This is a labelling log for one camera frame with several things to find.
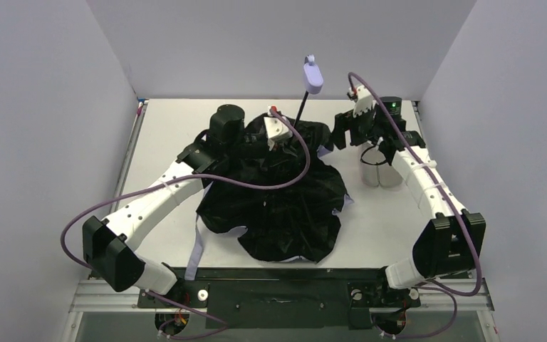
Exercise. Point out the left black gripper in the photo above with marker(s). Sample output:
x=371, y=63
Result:
x=256, y=140

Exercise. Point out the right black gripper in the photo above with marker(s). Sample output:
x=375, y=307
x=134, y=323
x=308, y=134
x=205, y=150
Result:
x=349, y=130

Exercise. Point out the lilac umbrella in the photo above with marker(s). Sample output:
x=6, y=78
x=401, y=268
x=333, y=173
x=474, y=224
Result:
x=292, y=211

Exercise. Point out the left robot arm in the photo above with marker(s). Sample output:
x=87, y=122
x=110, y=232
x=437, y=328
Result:
x=110, y=243

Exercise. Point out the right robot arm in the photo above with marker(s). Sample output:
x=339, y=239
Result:
x=392, y=155

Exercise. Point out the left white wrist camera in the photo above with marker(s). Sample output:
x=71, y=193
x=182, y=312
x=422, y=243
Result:
x=277, y=130

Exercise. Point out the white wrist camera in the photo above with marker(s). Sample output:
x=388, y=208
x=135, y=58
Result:
x=277, y=130
x=363, y=100

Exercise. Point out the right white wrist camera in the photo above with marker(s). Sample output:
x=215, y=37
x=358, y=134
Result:
x=363, y=100

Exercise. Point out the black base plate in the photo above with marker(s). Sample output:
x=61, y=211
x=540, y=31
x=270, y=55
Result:
x=358, y=299

